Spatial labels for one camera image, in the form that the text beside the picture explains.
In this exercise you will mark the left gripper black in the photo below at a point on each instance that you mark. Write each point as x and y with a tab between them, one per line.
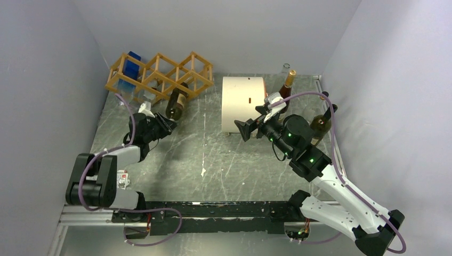
170	125

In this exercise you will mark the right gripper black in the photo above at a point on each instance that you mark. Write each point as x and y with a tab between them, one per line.
246	128

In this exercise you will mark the dark green bottle silver cap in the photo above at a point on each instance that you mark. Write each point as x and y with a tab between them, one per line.
176	104

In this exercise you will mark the dark bottle gold foil neck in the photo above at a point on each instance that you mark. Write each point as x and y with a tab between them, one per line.
286	90

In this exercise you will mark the clear glass bottle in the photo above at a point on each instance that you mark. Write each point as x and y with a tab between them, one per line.
285	70

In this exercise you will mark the dark green labelled wine bottle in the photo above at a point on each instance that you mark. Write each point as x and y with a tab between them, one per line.
321	124

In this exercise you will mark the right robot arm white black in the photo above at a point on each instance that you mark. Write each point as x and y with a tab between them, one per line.
371	226

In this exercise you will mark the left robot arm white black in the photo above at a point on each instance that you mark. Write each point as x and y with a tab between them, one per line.
93	181

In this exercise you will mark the wooden hexagonal wine rack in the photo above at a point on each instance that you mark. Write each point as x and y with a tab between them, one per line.
161	75

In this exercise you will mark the blue glass bottle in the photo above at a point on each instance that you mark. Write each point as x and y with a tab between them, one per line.
125	88

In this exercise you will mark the cream cylindrical drum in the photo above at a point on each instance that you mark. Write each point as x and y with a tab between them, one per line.
240	96

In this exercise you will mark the white paper card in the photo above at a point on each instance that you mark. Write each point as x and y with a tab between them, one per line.
122	179

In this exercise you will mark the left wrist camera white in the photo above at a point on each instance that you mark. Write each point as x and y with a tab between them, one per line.
145	109

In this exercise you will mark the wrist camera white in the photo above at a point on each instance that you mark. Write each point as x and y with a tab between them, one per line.
145	109
275	103

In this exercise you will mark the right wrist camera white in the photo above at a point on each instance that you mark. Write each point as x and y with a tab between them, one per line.
275	103

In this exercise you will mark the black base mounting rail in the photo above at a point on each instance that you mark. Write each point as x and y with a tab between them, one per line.
272	217

